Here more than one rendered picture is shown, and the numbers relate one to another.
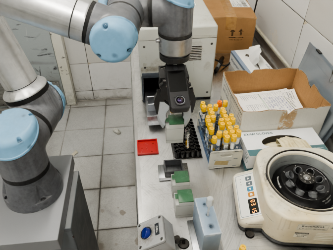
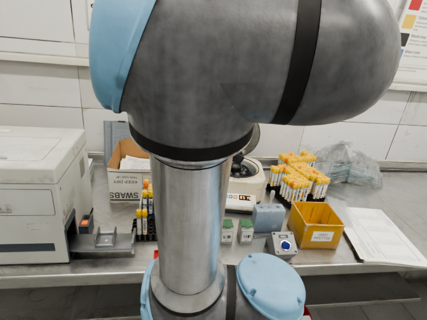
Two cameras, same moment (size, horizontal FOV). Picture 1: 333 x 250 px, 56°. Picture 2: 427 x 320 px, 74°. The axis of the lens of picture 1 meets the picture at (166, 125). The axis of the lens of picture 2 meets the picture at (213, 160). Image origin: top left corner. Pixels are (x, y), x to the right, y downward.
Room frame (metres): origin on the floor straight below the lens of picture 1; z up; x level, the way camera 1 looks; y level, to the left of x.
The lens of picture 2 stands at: (0.69, 0.69, 1.50)
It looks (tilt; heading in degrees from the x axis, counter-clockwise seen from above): 25 degrees down; 266
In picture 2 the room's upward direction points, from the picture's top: 6 degrees clockwise
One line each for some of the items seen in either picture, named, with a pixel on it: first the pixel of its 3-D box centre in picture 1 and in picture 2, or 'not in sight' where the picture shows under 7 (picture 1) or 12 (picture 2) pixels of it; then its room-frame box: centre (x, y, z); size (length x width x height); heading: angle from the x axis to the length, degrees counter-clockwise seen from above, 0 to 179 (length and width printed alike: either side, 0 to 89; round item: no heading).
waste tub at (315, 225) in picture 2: not in sight; (314, 225); (0.27, -0.08, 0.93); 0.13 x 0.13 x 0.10; 3
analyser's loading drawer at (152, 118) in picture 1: (154, 101); (98, 239); (0.95, 0.04, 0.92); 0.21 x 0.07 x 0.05; 6
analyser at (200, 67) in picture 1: (173, 50); (32, 190); (1.15, -0.03, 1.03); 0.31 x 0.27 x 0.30; 6
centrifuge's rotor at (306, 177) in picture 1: (303, 185); (234, 172); (0.52, -0.35, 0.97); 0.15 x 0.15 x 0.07
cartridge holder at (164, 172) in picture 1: (173, 169); not in sight; (0.64, -0.02, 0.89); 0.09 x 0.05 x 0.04; 95
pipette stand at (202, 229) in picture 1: (205, 226); (267, 219); (0.43, -0.09, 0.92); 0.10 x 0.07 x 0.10; 8
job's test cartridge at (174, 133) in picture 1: (174, 129); not in sight; (0.64, -0.02, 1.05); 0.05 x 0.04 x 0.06; 95
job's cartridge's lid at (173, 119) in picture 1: (174, 119); not in sight; (0.64, -0.02, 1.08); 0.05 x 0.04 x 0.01; 95
